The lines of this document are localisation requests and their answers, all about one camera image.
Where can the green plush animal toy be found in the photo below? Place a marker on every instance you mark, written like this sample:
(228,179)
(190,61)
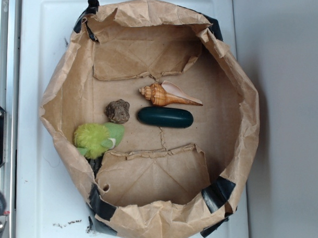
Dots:
(93,140)

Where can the dark green oval stone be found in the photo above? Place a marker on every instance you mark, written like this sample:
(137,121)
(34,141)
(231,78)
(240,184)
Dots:
(165,117)

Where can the orange striped conch shell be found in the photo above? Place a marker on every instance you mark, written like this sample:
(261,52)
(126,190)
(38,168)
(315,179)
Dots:
(167,93)

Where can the brown rough rock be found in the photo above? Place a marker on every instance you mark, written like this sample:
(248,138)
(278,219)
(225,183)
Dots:
(118,111)

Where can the brown paper bag bin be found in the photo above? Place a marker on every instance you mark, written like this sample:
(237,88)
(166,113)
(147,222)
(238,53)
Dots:
(159,182)

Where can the aluminium frame rail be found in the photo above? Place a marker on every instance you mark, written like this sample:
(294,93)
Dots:
(10,23)

